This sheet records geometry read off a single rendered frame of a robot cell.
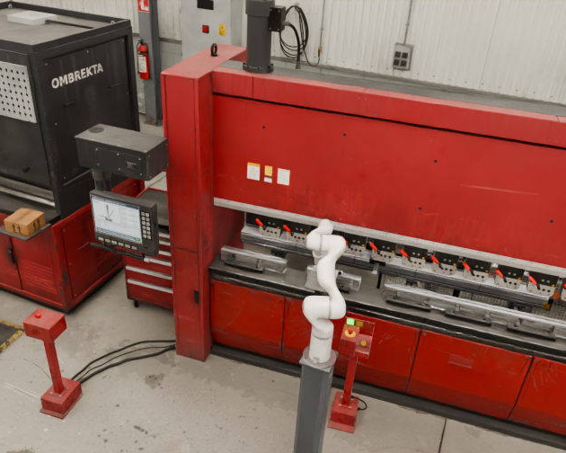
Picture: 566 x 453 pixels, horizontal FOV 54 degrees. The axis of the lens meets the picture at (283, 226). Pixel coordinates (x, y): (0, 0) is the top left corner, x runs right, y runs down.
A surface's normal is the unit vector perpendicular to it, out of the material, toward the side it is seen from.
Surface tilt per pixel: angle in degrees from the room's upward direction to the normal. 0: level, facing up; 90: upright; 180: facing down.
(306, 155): 90
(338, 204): 90
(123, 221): 90
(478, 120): 90
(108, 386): 0
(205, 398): 0
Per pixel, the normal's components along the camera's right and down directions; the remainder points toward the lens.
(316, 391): -0.39, 0.46
